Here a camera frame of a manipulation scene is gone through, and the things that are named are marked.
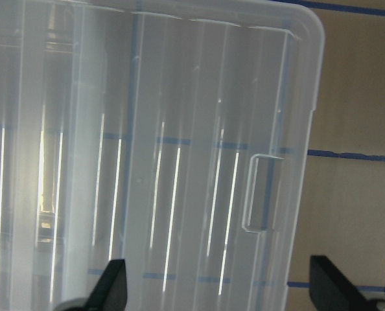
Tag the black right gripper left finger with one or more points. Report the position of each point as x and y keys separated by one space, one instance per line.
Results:
x=111 y=291

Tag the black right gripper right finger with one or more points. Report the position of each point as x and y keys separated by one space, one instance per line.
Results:
x=330 y=290

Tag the clear plastic box lid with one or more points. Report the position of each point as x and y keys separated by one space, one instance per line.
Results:
x=170 y=134

